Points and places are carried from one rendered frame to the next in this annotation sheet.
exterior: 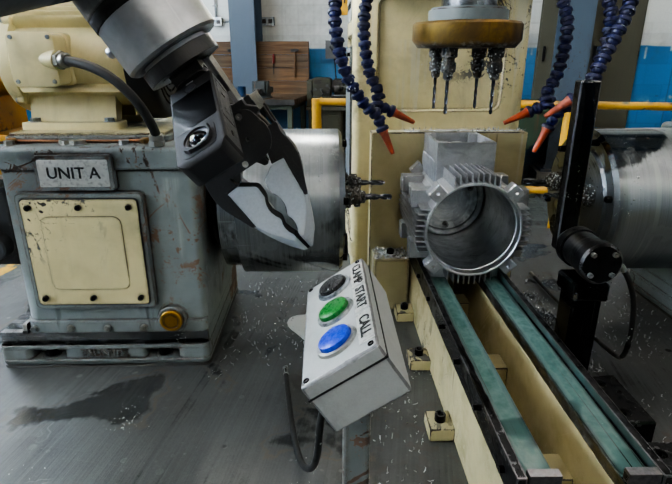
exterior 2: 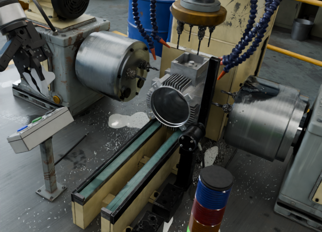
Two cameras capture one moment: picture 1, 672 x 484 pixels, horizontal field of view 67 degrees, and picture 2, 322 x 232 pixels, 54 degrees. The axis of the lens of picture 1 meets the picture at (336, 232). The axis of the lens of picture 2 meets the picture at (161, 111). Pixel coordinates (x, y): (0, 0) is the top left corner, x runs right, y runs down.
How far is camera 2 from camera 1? 70 cm
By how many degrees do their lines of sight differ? 28
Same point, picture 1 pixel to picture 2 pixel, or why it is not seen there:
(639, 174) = (244, 109)
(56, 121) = (35, 12)
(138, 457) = not seen: hidden behind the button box
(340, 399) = (14, 145)
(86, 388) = (27, 112)
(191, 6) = (8, 15)
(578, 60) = not seen: outside the picture
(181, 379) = not seen: hidden behind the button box
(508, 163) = (224, 78)
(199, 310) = (66, 99)
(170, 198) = (58, 55)
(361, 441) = (45, 162)
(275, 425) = (65, 150)
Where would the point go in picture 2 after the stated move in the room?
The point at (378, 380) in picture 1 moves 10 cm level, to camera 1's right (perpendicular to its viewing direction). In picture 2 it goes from (21, 144) to (49, 160)
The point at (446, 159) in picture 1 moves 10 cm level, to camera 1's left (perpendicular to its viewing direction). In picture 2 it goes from (174, 70) to (150, 62)
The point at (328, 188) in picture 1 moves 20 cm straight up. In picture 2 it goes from (111, 69) to (112, 13)
